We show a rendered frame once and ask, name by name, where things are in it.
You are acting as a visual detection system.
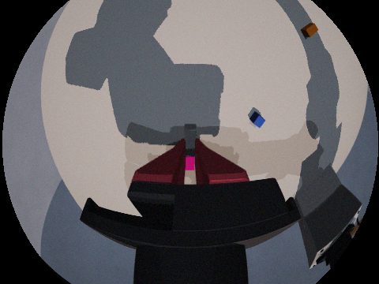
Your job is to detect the brown rectangular block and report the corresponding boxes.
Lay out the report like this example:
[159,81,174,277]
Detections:
[301,23,318,37]

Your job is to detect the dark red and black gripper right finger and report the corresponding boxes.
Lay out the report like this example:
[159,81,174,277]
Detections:
[195,138,249,184]

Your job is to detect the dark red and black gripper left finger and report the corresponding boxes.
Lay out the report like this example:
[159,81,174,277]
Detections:
[131,138,186,185]

